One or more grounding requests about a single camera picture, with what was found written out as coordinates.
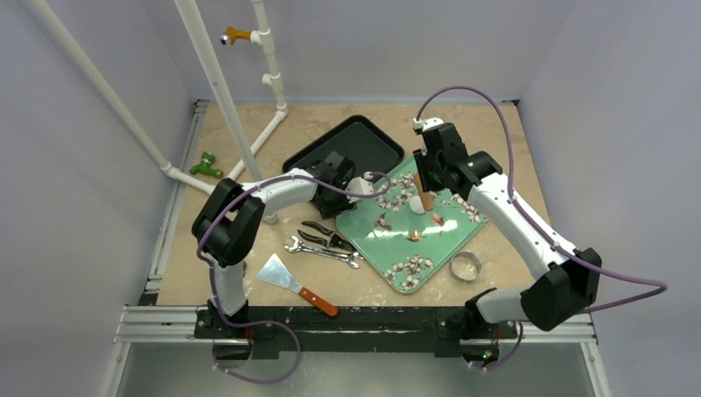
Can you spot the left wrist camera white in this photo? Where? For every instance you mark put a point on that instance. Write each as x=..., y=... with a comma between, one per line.
x=360, y=187

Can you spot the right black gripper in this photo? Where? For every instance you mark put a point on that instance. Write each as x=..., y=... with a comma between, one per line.
x=426, y=174

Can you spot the metal scraper wooden handle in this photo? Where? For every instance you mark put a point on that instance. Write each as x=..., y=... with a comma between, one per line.
x=274, y=272

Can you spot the green plastic faucet tap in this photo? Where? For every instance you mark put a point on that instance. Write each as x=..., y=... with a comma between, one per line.
x=206, y=166

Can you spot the black handled pliers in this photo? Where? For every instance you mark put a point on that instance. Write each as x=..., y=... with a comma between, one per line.
x=325, y=237

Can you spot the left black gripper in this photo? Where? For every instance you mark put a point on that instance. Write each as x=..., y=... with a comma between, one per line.
x=326, y=211

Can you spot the black plastic tray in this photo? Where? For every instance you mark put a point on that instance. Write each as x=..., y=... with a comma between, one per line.
x=356, y=138

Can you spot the wooden dough roller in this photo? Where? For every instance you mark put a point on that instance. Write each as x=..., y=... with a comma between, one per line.
x=426, y=197

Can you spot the white dough ball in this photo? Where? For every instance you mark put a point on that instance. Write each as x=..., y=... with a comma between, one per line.
x=416, y=205

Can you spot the green floral tray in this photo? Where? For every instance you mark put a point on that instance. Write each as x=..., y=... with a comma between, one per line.
x=404, y=247

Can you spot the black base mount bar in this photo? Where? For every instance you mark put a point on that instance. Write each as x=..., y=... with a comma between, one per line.
x=266, y=331

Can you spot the silver open-end wrench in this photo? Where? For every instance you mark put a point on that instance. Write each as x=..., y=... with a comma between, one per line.
x=294, y=245

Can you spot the orange faucet tap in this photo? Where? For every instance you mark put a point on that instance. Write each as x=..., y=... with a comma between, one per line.
x=231, y=35

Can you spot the aluminium rail frame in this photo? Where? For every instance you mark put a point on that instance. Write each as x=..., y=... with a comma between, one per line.
x=168, y=361

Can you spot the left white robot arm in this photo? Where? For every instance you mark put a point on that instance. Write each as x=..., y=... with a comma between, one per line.
x=227, y=225

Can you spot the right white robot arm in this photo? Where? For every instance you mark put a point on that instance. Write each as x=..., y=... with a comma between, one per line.
x=566, y=278

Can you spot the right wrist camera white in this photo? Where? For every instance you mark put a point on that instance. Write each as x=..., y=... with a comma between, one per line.
x=422, y=125

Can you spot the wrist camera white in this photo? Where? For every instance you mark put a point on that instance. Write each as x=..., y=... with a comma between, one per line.
x=360, y=187
x=422, y=125

